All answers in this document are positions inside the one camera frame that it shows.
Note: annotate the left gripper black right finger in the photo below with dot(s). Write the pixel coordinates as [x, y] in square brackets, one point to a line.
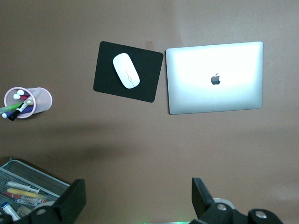
[202, 203]

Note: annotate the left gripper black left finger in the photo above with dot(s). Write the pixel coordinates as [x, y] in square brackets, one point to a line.
[72, 198]

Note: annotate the silver laptop with apple logo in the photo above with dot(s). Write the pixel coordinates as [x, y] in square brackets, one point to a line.
[210, 98]

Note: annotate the red and blue labelled marker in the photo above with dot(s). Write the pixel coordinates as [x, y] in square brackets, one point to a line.
[30, 200]

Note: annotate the white striped marker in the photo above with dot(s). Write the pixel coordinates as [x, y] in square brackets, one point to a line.
[22, 186]

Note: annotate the blue-capped white marker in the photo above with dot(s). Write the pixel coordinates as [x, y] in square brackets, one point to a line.
[9, 210]

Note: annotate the black marker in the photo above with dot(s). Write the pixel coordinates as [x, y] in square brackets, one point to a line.
[15, 114]

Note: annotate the purple marker with white end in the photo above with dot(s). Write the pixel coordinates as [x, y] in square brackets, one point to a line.
[7, 114]

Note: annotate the dark red marker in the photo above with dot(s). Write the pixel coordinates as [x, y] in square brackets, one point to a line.
[25, 96]

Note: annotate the white-capped marker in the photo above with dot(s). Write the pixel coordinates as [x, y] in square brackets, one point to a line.
[20, 92]
[16, 96]

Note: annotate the silver mesh desk tray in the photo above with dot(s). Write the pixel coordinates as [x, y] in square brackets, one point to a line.
[35, 176]

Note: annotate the pink mesh pen cup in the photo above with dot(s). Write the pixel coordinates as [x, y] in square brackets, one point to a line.
[43, 100]

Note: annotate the black mouse pad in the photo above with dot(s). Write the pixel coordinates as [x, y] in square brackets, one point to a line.
[105, 77]

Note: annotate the white computer mouse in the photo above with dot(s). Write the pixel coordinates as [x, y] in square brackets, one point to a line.
[125, 70]

